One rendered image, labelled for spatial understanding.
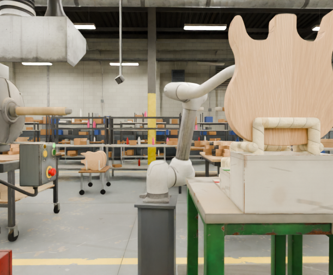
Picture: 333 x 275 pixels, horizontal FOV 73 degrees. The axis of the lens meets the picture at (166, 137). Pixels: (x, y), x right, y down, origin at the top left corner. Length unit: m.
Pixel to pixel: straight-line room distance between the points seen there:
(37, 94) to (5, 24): 12.81
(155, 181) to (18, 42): 1.10
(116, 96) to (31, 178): 11.18
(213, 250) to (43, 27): 0.86
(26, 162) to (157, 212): 0.83
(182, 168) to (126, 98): 10.66
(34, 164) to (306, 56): 1.16
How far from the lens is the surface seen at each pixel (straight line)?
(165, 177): 1.59
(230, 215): 0.72
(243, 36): 0.79
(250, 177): 0.71
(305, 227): 0.85
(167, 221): 1.59
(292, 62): 0.82
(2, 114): 1.01
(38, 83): 13.77
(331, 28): 0.91
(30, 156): 1.23
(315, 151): 0.80
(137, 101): 12.07
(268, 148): 0.91
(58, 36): 0.84
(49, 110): 0.95
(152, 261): 1.71
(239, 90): 0.74
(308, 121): 0.79
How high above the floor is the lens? 1.16
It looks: 1 degrees down
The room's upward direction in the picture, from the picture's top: straight up
